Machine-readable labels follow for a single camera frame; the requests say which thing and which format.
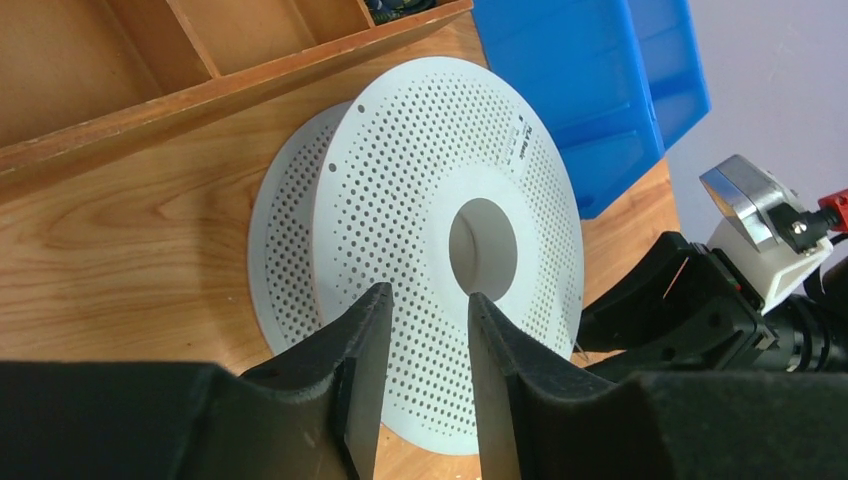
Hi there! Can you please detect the wooden divided tray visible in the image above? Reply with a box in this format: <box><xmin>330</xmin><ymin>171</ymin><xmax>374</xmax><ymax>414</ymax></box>
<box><xmin>1</xmin><ymin>1</ymin><xmax>472</xmax><ymax>201</ymax></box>

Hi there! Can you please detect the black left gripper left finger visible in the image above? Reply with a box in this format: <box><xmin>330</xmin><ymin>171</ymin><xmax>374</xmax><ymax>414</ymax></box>
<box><xmin>1</xmin><ymin>283</ymin><xmax>393</xmax><ymax>479</ymax></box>

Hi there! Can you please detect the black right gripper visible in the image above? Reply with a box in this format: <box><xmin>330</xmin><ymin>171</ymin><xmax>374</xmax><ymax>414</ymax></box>
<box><xmin>576</xmin><ymin>231</ymin><xmax>779</xmax><ymax>371</ymax></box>

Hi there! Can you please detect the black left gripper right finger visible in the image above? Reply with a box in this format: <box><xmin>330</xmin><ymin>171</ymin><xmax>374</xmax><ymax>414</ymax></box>
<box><xmin>468</xmin><ymin>293</ymin><xmax>847</xmax><ymax>479</ymax></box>

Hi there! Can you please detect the blue plastic bin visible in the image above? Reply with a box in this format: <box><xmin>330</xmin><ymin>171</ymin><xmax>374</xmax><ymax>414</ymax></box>
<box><xmin>472</xmin><ymin>0</ymin><xmax>711</xmax><ymax>219</ymax></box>

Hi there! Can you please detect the green patterned rolled tie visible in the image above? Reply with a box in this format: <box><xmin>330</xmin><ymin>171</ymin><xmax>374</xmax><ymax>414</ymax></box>
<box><xmin>363</xmin><ymin>0</ymin><xmax>438</xmax><ymax>25</ymax></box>

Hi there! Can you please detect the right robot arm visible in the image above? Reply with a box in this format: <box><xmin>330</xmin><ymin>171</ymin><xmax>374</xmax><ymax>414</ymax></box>
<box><xmin>576</xmin><ymin>232</ymin><xmax>847</xmax><ymax>380</ymax></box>

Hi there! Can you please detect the grey perforated cable spool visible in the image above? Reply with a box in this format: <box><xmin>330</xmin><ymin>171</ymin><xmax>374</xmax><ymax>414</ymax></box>
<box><xmin>247</xmin><ymin>56</ymin><xmax>584</xmax><ymax>456</ymax></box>

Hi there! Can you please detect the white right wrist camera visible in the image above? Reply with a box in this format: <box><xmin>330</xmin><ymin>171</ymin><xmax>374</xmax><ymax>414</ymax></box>
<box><xmin>700</xmin><ymin>155</ymin><xmax>834</xmax><ymax>314</ymax></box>

